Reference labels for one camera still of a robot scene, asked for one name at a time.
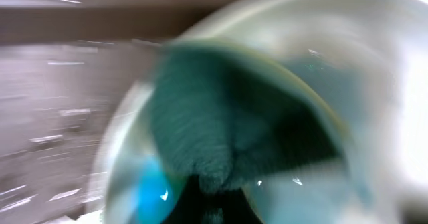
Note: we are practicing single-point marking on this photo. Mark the green scrubbing sponge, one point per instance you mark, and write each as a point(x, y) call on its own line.
point(230, 115)

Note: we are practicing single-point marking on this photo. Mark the white plate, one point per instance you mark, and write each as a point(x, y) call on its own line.
point(367, 59)

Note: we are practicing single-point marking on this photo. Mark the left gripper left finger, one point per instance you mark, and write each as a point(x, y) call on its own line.
point(193, 206)

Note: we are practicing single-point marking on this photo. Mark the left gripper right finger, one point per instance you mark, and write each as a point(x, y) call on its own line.
point(232, 207)

